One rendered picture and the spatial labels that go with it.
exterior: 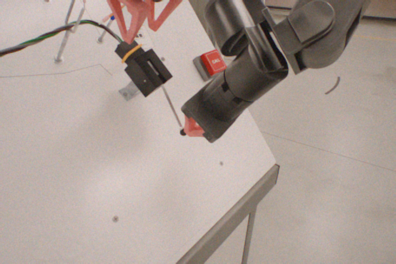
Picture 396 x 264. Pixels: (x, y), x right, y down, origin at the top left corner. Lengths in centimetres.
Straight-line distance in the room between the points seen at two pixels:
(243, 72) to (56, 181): 30
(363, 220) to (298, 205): 37
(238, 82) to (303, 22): 9
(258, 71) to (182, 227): 31
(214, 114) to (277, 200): 151
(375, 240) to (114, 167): 161
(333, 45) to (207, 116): 17
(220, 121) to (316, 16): 17
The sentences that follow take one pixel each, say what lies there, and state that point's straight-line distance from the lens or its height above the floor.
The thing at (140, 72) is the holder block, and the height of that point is 115.
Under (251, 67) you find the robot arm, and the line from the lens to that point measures 31.
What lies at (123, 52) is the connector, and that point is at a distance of 45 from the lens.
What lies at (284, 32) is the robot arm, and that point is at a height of 123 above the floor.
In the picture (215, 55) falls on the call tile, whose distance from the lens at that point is 63.
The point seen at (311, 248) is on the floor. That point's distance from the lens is 168.
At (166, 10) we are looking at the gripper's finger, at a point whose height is 123.
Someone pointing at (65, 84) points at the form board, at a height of 113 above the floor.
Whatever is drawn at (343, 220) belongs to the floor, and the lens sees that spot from 188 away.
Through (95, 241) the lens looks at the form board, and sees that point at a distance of 45.
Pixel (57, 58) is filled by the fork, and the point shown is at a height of 116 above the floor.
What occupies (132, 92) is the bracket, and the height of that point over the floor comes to 110.
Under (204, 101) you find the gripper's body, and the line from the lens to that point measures 37.
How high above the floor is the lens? 130
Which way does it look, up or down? 33 degrees down
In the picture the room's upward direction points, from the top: straight up
